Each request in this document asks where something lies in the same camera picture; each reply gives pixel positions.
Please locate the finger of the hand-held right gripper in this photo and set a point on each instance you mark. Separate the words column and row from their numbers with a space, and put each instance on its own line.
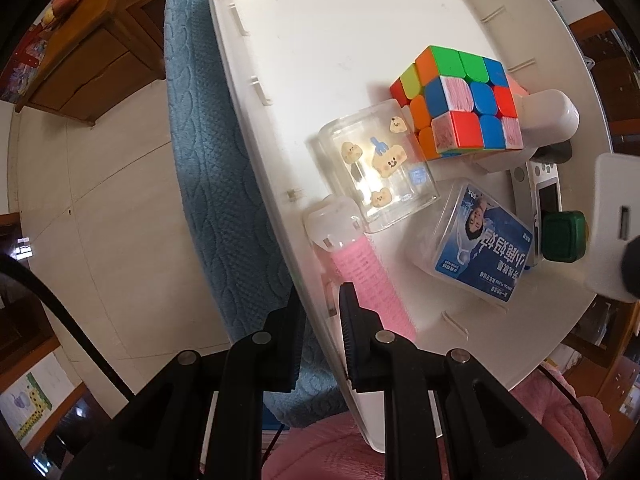
column 632, row 270

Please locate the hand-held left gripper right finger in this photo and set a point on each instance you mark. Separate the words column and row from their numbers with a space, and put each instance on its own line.
column 348, row 355

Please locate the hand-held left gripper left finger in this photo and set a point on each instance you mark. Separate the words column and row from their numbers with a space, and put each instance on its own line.
column 295, row 355

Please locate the white charger block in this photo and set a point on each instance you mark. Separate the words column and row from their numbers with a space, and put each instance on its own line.
column 607, row 200

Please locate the green square box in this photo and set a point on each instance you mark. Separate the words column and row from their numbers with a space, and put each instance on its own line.
column 565, row 237

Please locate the pink hair roller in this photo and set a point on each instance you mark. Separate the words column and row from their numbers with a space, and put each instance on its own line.
column 357, row 270

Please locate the white digital camera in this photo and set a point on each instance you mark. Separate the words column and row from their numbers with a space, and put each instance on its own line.
column 547, row 190

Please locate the clear floss box blue label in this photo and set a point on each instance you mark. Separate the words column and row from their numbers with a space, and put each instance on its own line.
column 480, row 250

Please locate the white rounded container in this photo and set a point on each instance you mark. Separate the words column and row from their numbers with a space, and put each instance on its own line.
column 550, row 117

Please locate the clear case with bear stickers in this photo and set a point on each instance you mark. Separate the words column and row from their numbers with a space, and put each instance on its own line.
column 380, row 170

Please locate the colourful puzzle cube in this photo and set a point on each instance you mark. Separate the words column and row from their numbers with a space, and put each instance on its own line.
column 455, row 105

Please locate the white plastic tray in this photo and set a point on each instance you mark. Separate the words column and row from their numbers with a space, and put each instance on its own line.
column 325, row 35

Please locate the pink fleece cloth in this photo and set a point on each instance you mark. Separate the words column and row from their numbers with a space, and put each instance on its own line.
column 325, row 450

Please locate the blue knitted-pattern towel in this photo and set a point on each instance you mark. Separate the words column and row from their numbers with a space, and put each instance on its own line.
column 215, row 160

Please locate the colourful paper chart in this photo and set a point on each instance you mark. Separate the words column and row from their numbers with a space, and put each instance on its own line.
column 30, row 405

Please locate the wooden cabinet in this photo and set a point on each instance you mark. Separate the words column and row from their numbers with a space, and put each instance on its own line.
column 95, row 70

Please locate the colourful printed box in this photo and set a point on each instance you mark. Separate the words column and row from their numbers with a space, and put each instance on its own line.
column 22, row 65

